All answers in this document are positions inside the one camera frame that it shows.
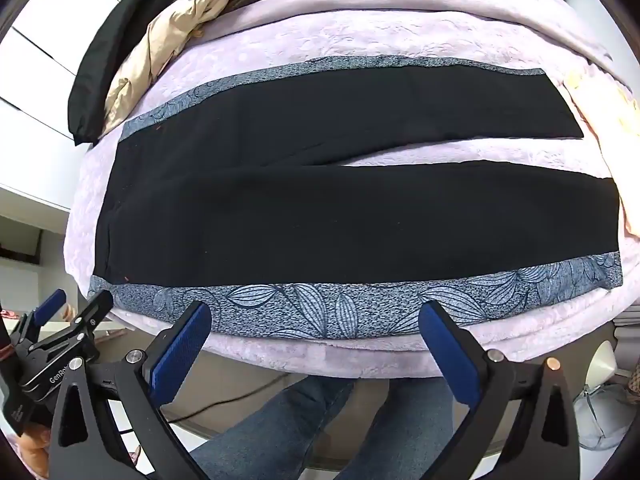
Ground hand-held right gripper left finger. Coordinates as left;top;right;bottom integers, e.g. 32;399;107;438
47;301;213;480

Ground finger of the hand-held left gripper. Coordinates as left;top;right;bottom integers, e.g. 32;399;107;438
19;287;68;343
30;289;115;361

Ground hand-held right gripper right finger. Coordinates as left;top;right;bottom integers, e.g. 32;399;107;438
419;301;583;480

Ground black pants with leaf-print stripe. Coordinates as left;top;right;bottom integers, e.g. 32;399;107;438
87;54;623;341

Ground person's left hand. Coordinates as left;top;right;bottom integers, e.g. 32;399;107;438
12;422;51;480

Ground white shelf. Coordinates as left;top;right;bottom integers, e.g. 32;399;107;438
0;185;76;311

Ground person's right leg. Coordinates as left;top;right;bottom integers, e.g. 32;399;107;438
340;377;476;480

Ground person's leg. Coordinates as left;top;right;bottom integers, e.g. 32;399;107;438
340;377;476;480
190;375;356;480

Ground person's left leg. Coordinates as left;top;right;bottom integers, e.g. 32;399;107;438
190;375;356;480

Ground white lamp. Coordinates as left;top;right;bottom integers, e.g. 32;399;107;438
585;340;618;386

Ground stack of books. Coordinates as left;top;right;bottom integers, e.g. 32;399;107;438
607;305;640;376

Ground white cabinet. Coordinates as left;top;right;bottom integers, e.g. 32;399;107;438
0;0;166;211

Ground black garment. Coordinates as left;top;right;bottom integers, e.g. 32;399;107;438
67;0;196;147

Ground beige garment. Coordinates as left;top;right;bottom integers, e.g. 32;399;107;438
102;0;281;136

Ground peach cloth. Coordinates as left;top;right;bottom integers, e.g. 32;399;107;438
565;67;640;238

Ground lilac bed blanket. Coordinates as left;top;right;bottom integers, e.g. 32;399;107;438
65;0;640;381

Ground black cable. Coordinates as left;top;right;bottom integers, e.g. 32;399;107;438
160;377;301;423

